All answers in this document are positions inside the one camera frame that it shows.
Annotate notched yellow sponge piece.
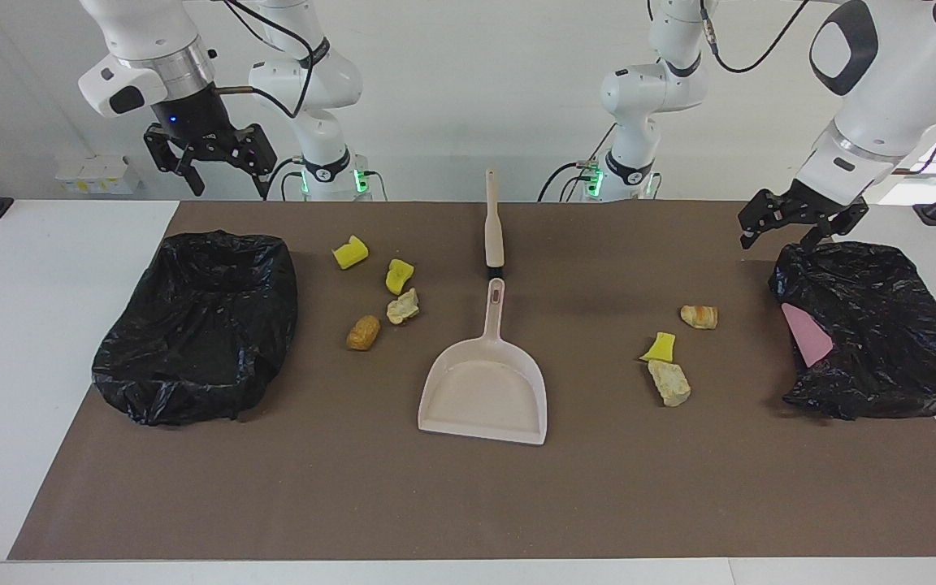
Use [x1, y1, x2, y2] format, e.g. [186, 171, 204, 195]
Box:
[331, 236, 370, 270]

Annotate yellow sponge wedge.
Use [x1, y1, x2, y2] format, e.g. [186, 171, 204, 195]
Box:
[639, 331, 678, 363]

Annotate pale bread slice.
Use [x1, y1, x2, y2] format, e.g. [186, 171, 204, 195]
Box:
[648, 360, 691, 407]

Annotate curved yellow sponge piece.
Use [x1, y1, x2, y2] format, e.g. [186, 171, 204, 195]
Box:
[386, 259, 416, 296]

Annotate brown bread roll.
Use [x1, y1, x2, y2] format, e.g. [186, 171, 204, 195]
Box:
[346, 315, 381, 352]

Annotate pale crumbly bread chunk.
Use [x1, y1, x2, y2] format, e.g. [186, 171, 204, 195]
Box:
[387, 288, 421, 325]

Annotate beige brush with black bristles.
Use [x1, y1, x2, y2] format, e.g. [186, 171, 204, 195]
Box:
[484, 169, 506, 279]

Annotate beige plastic dustpan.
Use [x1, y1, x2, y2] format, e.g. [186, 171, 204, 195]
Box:
[418, 278, 548, 446]

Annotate pink plastic bin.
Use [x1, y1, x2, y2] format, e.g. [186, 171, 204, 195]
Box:
[781, 302, 834, 368]

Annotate black bag over pink bin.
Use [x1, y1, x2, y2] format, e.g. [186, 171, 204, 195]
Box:
[769, 240, 936, 421]

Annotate black bag lined bin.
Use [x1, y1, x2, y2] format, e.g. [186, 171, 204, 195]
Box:
[92, 231, 299, 427]

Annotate brown table mat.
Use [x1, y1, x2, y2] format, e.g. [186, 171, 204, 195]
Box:
[7, 201, 936, 561]

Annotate black base power cable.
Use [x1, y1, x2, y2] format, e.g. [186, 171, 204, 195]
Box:
[263, 157, 308, 202]
[539, 122, 617, 202]

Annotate white wall boxes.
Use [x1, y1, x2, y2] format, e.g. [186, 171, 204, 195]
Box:
[56, 156, 141, 194]

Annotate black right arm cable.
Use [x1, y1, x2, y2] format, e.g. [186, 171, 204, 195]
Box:
[216, 0, 331, 119]

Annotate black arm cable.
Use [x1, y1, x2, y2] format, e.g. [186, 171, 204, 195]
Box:
[216, 0, 331, 119]
[700, 0, 936, 176]

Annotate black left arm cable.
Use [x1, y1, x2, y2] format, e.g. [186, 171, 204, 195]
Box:
[700, 0, 936, 176]

